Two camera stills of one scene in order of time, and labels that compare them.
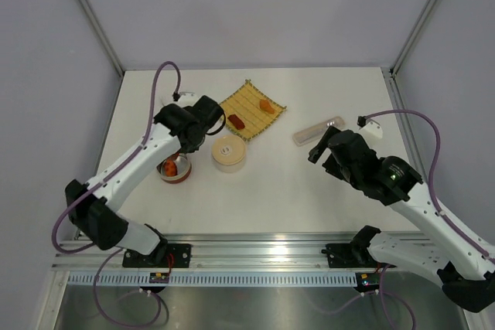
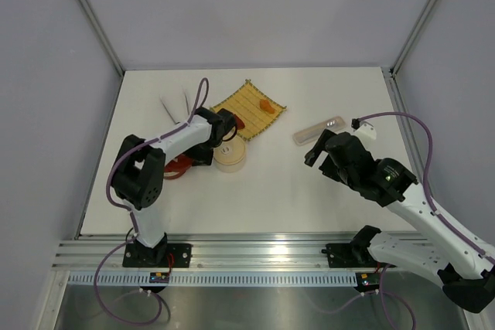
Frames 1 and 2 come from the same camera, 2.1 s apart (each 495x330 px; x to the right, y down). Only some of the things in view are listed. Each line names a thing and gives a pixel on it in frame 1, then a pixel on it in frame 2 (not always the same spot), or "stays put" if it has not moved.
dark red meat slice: x=236 y=121 stays put
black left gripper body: x=190 y=148 -> x=201 y=153
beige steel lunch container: x=229 y=168 stays put
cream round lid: x=228 y=150 stays put
